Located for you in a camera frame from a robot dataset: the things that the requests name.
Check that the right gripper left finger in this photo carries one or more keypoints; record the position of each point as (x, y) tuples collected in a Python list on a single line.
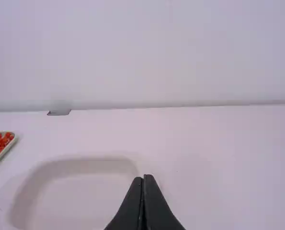
[(130, 206)]

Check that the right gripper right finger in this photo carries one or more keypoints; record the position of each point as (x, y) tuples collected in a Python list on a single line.
[(156, 208)]

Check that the white dish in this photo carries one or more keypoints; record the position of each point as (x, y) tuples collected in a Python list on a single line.
[(72, 203)]

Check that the pale tray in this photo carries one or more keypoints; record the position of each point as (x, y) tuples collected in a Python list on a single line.
[(1, 154)]

